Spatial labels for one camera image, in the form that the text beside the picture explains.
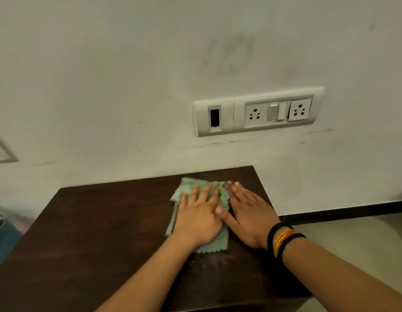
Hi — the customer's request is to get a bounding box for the person's left hand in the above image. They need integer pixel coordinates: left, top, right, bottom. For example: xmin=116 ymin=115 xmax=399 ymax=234
xmin=173 ymin=184 xmax=224 ymax=247

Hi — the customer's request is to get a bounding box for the person's right hand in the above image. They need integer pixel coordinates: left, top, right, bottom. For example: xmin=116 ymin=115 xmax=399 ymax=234
xmin=215 ymin=181 xmax=282 ymax=250

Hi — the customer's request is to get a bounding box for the green cleaning cloth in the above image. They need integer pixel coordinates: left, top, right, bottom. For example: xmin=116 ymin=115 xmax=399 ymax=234
xmin=165 ymin=177 xmax=231 ymax=254

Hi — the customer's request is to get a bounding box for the person's left forearm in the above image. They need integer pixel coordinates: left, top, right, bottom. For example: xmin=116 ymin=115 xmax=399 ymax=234
xmin=95 ymin=232 xmax=203 ymax=312

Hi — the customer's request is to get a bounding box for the person's right forearm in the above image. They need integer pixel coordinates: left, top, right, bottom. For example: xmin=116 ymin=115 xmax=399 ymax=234
xmin=280 ymin=237 xmax=402 ymax=312

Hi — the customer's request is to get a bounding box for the thick black wrist band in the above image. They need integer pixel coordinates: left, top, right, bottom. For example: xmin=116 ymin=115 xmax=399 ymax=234
xmin=267 ymin=222 xmax=294 ymax=254

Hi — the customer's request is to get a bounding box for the orange yellow wrist thread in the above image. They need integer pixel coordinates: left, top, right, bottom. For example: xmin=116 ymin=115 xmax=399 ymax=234
xmin=273 ymin=229 xmax=298 ymax=259

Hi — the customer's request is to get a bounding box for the thin black wrist band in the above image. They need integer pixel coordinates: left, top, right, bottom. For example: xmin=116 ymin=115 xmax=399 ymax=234
xmin=277 ymin=233 xmax=306 ymax=262

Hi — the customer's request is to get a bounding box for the small white plate black slot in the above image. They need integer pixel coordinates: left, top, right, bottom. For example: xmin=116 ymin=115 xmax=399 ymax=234
xmin=193 ymin=97 xmax=235 ymax=138

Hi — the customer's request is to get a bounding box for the black skirting board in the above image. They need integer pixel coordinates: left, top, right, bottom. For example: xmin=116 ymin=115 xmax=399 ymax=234
xmin=279 ymin=200 xmax=402 ymax=226

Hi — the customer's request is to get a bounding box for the blue container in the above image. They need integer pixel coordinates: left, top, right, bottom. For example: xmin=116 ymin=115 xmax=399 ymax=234
xmin=0 ymin=217 xmax=23 ymax=274

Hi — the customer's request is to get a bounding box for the white socket switch plate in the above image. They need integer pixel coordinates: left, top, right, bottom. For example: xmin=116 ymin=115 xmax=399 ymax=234
xmin=233 ymin=86 xmax=325 ymax=132

